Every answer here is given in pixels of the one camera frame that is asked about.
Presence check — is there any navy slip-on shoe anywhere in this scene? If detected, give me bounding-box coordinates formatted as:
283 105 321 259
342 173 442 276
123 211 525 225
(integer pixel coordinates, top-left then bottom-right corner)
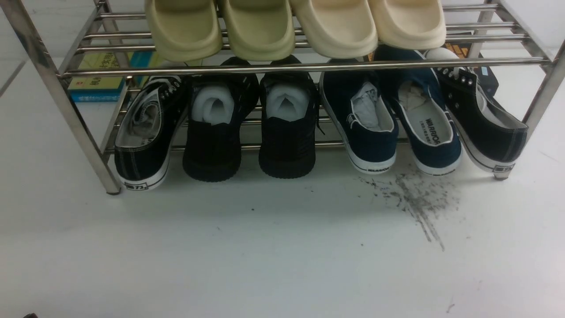
375 67 463 176
318 70 399 175

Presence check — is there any stainless steel shoe rack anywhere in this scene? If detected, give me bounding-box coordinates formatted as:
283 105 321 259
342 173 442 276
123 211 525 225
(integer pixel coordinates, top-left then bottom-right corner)
1 0 564 195

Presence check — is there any black knit shoe right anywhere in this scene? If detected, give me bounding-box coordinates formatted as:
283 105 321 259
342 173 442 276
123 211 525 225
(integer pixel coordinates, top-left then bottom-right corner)
258 71 320 179

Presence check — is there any black knit shoe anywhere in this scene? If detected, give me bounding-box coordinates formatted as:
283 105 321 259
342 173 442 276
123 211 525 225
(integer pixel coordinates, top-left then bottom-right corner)
182 73 260 182
258 71 320 179

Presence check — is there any black knit shoe left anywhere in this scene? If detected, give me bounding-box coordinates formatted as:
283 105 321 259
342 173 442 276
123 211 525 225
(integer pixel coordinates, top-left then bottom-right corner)
182 73 260 182

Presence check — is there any olive green slipper right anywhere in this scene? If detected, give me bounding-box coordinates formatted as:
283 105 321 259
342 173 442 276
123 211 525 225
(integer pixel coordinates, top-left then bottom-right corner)
218 0 295 61

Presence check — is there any olive green slipper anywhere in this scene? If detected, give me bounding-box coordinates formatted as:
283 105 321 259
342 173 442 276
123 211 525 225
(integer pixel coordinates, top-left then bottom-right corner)
218 0 295 61
144 0 223 62

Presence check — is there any black canvas sneaker left end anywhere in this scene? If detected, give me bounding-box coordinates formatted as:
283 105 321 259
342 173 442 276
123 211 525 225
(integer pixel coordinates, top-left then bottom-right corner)
114 75 192 191

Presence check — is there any black canvas sneaker end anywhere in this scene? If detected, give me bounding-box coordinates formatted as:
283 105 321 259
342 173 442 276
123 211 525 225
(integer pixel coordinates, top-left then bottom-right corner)
434 66 529 175
114 75 192 191

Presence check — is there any cream slipper left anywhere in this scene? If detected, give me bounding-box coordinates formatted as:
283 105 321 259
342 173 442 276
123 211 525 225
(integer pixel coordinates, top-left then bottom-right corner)
289 0 379 60

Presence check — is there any cream slipper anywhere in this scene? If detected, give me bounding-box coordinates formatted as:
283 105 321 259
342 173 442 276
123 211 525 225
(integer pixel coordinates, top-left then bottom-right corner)
289 0 379 60
368 0 447 50

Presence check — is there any olive green slipper left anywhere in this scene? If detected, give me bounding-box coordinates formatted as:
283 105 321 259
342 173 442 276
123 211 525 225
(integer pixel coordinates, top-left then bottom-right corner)
144 0 223 62

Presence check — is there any cream slipper right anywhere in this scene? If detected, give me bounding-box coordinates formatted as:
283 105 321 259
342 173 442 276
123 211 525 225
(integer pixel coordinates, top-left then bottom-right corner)
368 0 447 50

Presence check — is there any black canvas sneaker right end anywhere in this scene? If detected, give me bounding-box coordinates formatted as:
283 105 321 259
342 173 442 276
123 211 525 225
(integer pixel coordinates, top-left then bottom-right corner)
434 66 529 175

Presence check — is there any black orange book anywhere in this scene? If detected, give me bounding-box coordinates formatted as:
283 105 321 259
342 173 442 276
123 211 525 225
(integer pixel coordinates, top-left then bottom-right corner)
442 42 500 97

